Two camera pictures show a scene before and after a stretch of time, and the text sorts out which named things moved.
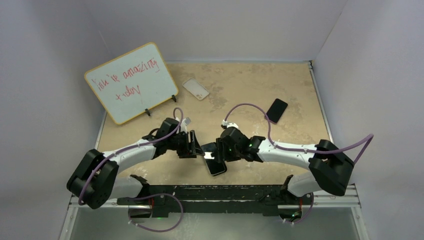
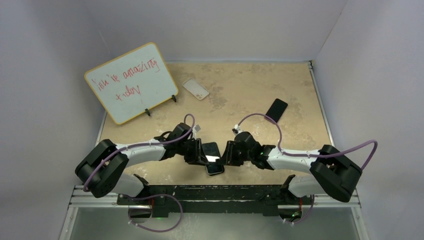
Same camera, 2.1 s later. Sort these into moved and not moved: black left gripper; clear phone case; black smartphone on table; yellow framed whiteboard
Moved: black left gripper
Not moved: black smartphone on table; clear phone case; yellow framed whiteboard
